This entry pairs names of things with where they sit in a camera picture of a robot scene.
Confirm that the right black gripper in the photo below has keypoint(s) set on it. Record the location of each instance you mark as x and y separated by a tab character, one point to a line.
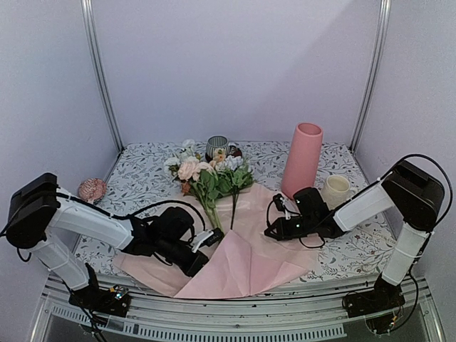
283	233

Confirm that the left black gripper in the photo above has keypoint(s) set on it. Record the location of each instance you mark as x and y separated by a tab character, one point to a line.
197	264

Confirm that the pink wrapping paper sheet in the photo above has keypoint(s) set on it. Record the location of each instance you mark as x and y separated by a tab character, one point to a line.
244	263

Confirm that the pink rose flower stem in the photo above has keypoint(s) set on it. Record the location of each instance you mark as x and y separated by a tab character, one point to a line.
205	192

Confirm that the peach blossom flower stem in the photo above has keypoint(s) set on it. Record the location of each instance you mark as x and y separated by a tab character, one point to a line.
213	160

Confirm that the cream printed ribbon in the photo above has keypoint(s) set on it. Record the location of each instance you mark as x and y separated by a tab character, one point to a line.
377	232

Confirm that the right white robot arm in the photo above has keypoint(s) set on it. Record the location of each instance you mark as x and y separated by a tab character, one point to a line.
407	191

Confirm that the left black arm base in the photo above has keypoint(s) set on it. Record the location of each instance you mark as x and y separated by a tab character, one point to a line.
114	301

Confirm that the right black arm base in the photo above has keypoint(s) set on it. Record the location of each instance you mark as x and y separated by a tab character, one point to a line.
382	297

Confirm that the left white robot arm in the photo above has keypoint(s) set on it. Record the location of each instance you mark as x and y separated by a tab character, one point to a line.
41	207

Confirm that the tall pink vase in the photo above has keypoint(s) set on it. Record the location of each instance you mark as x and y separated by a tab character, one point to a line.
303	158

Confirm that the white blue hydrangea stem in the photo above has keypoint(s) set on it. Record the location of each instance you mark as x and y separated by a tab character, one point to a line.
233	175

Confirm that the white flower stem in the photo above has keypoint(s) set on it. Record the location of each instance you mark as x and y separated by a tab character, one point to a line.
180	156

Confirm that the cream ceramic mug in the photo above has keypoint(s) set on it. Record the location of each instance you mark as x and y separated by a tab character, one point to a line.
336	190

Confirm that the floral patterned table mat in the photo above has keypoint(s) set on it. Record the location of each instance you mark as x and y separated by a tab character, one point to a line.
139	179

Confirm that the pink patterned ball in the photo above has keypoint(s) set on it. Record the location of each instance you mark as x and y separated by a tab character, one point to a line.
92	190

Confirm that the striped grey ceramic cup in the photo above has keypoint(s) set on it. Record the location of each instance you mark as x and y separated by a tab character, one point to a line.
216	144

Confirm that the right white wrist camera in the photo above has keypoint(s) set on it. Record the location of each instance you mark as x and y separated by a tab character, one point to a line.
280	203

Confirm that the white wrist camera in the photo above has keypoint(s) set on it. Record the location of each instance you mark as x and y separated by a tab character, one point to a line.
206	239
280	203

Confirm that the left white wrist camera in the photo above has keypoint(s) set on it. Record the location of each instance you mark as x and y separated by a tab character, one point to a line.
206	239

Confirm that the right aluminium frame post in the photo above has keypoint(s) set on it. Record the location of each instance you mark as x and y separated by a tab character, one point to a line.
378	49

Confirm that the aluminium frame post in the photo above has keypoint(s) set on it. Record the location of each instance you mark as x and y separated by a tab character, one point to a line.
378	49
94	50

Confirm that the left aluminium frame post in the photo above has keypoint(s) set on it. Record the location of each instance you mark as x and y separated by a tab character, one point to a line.
94	50

